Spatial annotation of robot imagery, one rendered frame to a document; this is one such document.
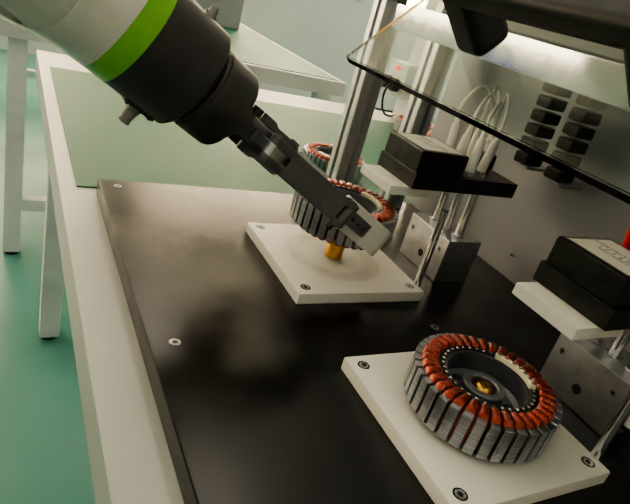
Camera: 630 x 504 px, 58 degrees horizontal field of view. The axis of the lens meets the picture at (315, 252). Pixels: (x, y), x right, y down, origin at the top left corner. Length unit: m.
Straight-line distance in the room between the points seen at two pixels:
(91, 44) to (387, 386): 0.32
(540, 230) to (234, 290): 0.39
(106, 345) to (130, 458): 0.12
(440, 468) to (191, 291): 0.26
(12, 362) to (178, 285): 1.15
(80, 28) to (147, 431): 0.27
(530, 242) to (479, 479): 0.39
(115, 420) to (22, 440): 1.04
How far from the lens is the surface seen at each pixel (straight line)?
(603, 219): 0.68
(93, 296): 0.53
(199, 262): 0.56
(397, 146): 0.61
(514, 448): 0.42
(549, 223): 0.73
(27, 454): 1.42
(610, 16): 0.20
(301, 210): 0.56
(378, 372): 0.46
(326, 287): 0.55
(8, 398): 1.55
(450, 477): 0.40
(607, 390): 0.53
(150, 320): 0.47
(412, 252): 0.70
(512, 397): 0.47
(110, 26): 0.43
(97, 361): 0.46
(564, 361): 0.55
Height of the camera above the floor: 1.04
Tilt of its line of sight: 25 degrees down
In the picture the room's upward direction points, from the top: 16 degrees clockwise
